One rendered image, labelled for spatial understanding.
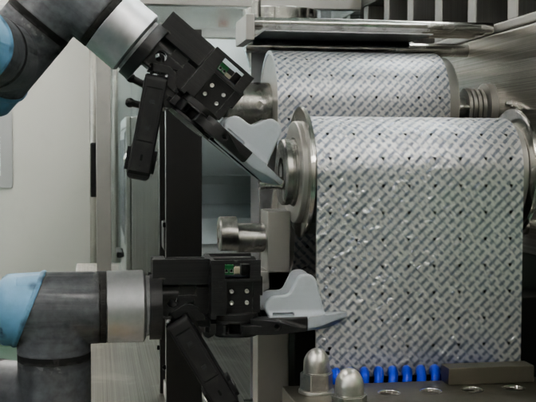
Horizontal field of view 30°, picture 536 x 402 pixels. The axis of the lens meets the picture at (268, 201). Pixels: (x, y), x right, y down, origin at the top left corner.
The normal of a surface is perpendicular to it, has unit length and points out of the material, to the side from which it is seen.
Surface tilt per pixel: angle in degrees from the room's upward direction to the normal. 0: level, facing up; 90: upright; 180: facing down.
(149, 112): 91
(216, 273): 90
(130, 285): 44
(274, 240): 90
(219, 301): 90
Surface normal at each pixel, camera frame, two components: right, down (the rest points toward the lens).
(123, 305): 0.16, -0.14
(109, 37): -0.15, 0.41
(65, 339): 0.45, 0.04
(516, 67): -0.99, 0.01
